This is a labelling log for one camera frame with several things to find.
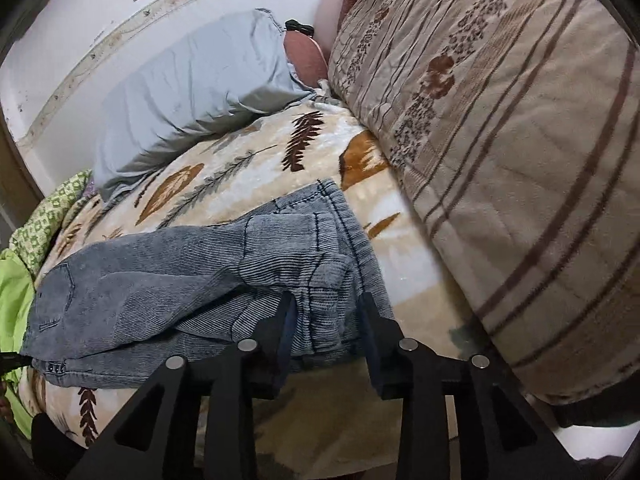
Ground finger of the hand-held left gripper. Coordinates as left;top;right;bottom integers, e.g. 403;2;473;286
0;353;32;373

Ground beige leaf print blanket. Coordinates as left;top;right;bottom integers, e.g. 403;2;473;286
17;100;501;480

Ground reddish brown cushion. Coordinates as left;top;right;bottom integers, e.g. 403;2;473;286
283;29;329;86

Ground striped floral beige quilt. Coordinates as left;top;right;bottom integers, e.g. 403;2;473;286
327;0;640;406

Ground blue denim jeans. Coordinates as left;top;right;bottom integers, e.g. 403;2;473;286
22;178;396;390

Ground brown wooden door frame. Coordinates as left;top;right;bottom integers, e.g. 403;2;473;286
0;122;47;213

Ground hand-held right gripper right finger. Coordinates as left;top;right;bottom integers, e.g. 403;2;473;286
359;291;583;480

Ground green patterned cloth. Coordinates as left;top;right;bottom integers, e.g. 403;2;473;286
9;170;94;273

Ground grey-blue pillow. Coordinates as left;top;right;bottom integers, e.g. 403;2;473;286
92;8;321;203

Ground bright green cloth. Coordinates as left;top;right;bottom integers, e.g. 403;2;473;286
0;249;40;441

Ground pale pink pillow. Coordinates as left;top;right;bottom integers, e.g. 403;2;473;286
314;0;353;55

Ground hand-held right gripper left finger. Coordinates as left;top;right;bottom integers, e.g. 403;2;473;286
65;291;297;480

